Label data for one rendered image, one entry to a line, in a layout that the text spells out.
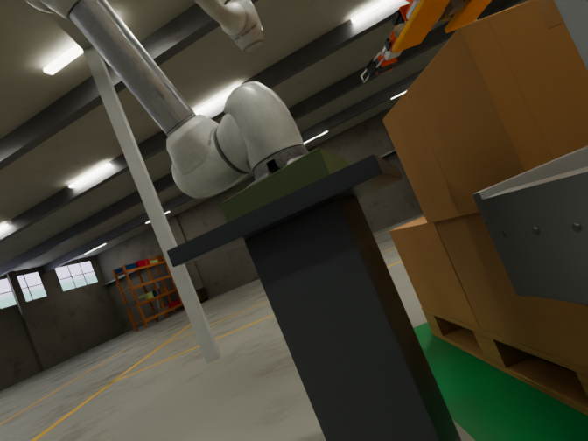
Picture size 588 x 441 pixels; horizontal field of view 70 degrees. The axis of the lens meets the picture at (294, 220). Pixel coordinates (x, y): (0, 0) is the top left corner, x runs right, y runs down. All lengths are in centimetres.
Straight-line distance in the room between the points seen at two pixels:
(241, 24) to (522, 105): 92
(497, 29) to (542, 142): 26
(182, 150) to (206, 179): 10
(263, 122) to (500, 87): 53
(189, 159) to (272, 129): 26
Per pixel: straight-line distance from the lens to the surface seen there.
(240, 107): 109
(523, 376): 152
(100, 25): 125
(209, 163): 115
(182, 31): 610
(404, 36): 141
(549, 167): 93
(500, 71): 104
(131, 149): 418
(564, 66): 112
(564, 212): 69
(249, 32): 155
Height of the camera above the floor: 65
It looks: 3 degrees up
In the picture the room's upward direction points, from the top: 23 degrees counter-clockwise
